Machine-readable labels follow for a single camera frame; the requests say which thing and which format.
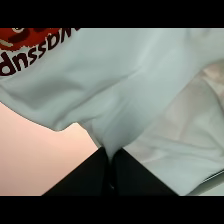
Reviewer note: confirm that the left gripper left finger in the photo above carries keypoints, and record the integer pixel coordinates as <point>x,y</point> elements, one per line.
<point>90,176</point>

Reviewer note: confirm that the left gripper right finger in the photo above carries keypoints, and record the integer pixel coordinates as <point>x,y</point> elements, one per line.
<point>136,176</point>

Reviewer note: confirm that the white T-shirt with red print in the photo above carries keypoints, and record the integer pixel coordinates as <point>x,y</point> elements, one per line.
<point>133,83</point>

